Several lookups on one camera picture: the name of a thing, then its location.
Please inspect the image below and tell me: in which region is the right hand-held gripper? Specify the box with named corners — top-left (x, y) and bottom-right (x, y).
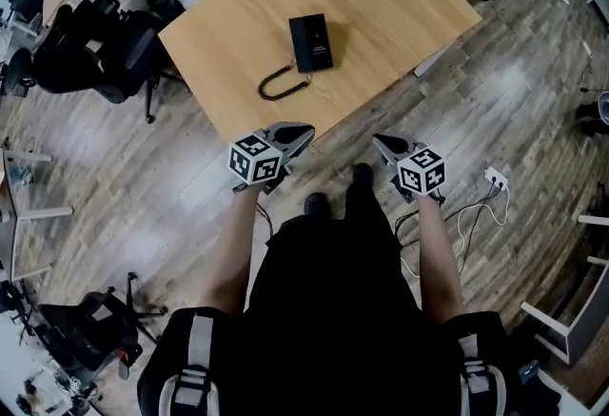
top-left (372, 132), bottom-right (447, 205)

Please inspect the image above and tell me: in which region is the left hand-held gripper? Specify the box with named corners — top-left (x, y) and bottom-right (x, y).
top-left (227, 121), bottom-right (316, 195)

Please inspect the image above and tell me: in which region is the person's right forearm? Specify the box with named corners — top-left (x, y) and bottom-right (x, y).
top-left (415, 194), bottom-right (466, 326)

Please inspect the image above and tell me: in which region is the person's left forearm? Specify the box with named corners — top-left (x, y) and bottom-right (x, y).
top-left (197, 184), bottom-right (261, 318)

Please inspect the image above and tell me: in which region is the wooden desk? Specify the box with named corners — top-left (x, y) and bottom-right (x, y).
top-left (157, 0), bottom-right (484, 145)

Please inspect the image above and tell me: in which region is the person's right black shoe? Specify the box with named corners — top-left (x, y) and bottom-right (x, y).
top-left (352, 162), bottom-right (375, 188)

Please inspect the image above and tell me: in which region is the person's black shoe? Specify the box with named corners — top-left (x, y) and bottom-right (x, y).
top-left (303, 191), bottom-right (330, 217)
top-left (352, 162), bottom-right (375, 188)

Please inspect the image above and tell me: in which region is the white power strip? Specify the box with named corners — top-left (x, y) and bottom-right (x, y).
top-left (483, 166), bottom-right (510, 191)

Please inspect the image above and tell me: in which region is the person's left black shoe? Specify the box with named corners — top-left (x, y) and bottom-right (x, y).
top-left (303, 191), bottom-right (330, 217)

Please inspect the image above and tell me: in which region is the person's black clothing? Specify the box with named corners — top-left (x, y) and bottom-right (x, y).
top-left (136, 180), bottom-right (524, 416)

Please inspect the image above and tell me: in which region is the large black office chair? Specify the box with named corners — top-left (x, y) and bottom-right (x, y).
top-left (31, 0), bottom-right (186, 125)

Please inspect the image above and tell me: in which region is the black bag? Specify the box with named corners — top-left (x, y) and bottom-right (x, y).
top-left (144, 0), bottom-right (186, 21)

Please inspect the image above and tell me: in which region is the black office chair red detail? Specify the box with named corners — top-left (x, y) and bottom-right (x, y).
top-left (36, 270), bottom-right (170, 383)

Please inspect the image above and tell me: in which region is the white leg table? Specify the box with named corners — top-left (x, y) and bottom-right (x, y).
top-left (0, 146), bottom-right (75, 283)

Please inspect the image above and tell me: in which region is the small black office chair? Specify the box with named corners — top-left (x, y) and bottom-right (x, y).
top-left (6, 0), bottom-right (47, 26)

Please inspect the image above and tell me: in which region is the black coiled telephone cord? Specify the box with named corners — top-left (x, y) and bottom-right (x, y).
top-left (257, 63), bottom-right (313, 102)

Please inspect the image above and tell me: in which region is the black cable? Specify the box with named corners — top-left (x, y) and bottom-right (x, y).
top-left (393, 179), bottom-right (501, 273)

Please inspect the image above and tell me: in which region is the white cable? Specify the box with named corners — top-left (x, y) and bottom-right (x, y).
top-left (399, 185), bottom-right (511, 278)

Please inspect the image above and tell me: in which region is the grey left harness strap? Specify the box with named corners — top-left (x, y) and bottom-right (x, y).
top-left (158, 313), bottom-right (221, 416)

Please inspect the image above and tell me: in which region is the grey harness strap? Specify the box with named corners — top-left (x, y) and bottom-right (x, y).
top-left (158, 313), bottom-right (221, 416)
top-left (457, 332), bottom-right (508, 416)

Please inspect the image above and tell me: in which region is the grey right harness strap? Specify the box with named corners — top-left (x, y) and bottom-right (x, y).
top-left (457, 332), bottom-right (508, 416)

